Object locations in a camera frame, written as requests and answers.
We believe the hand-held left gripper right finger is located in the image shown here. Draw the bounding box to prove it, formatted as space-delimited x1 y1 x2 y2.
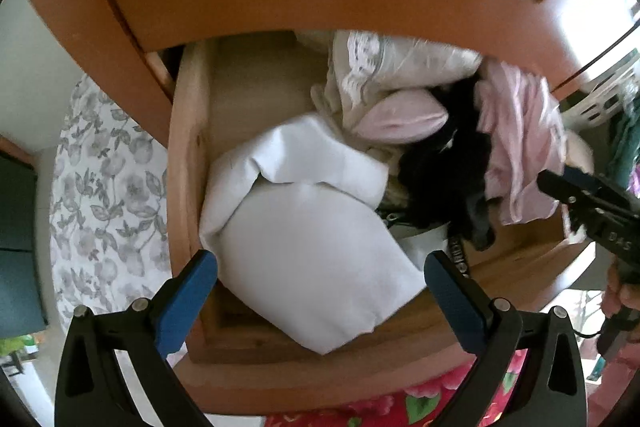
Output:
424 249 587 427

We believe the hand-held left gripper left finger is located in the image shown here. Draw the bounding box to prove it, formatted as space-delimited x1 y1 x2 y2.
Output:
54 249 218 427

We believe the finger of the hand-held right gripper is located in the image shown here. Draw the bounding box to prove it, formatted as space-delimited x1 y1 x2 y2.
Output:
537 170 601 218
565 168 626 202

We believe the light pink underwear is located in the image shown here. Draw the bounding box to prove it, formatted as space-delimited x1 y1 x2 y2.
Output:
474 59 568 226

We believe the dark cloth garment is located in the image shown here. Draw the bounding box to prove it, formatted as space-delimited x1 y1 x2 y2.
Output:
397 79 497 253

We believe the white cloth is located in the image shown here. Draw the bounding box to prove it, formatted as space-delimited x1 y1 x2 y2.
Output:
200 114 426 355

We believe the pale lace underwear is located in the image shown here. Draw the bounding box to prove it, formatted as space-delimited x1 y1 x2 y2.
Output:
310 29 483 142

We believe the white underwear black waistband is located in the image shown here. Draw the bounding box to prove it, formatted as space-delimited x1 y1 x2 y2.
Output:
385 207 473 280

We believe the pink padded underwear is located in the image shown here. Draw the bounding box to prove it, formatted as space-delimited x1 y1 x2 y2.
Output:
357 89 448 145

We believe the person's right hand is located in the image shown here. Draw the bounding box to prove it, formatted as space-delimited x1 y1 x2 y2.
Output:
600 264 640 320

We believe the dark green clothing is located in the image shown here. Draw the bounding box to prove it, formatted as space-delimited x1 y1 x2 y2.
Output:
605 107 640 190

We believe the white laundry basket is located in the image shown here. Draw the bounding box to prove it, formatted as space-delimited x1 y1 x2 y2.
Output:
559 52 640 128

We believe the grey floral bedsheet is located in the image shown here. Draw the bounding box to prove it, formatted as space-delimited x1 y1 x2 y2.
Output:
50 74 172 333

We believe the red floral blanket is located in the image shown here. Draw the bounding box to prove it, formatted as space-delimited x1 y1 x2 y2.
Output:
262 347 531 427

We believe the dark blue panel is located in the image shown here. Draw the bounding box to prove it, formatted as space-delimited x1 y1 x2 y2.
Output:
0 152 49 340

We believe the wooden nightstand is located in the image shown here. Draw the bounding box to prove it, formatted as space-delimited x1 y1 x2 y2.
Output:
17 0 640 142

